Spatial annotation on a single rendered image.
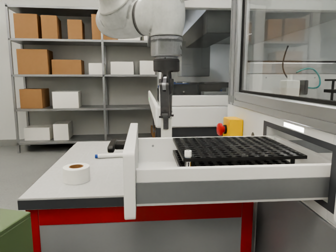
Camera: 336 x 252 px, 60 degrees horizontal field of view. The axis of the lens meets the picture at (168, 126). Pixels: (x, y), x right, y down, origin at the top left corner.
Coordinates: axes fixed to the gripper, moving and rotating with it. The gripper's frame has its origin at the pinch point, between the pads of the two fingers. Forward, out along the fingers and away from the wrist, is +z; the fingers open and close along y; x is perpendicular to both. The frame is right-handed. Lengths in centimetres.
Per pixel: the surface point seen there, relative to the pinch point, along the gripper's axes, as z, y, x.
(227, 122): -1.1, 7.1, -18.3
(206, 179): 1.4, -39.5, -11.0
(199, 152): -1.1, -31.8, -9.8
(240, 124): -0.7, 5.6, -22.3
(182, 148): -1.1, -29.3, -6.4
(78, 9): -106, 309, 154
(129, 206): 4.6, -43.7, 0.7
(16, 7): -106, 290, 230
